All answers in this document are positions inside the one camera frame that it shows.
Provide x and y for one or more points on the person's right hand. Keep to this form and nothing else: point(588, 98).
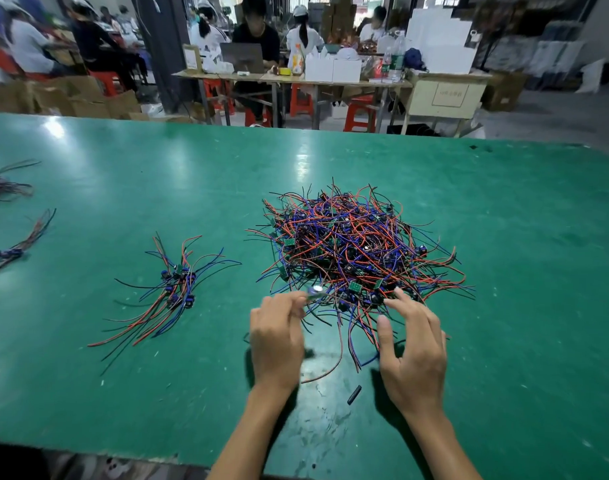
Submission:
point(415, 365)

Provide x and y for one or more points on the person's left hand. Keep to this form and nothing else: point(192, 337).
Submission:
point(276, 345)

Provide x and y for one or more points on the person's left forearm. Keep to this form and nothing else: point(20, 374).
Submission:
point(246, 440)

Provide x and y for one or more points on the small black plastic piece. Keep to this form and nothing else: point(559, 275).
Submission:
point(354, 395)

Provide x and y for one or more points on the red plastic stool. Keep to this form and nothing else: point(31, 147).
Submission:
point(302, 100)
point(215, 88)
point(360, 115)
point(106, 82)

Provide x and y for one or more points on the long wooden work table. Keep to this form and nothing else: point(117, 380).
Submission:
point(284, 78)

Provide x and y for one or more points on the cream cabinet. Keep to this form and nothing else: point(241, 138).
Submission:
point(450, 97)

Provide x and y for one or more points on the row of white containers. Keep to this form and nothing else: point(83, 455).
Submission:
point(332, 68)

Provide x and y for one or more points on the brown cardboard box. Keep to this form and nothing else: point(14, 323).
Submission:
point(508, 92)

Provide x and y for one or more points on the grey laptop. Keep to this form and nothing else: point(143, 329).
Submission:
point(242, 57)

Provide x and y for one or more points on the dark blue bag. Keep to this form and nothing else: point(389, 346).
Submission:
point(415, 60)

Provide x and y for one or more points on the row of cardboard boxes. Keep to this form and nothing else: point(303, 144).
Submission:
point(74, 100)

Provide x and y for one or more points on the dark pillar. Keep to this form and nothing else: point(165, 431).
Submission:
point(164, 45)

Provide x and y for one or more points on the stack of white boxes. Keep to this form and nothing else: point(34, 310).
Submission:
point(443, 40)

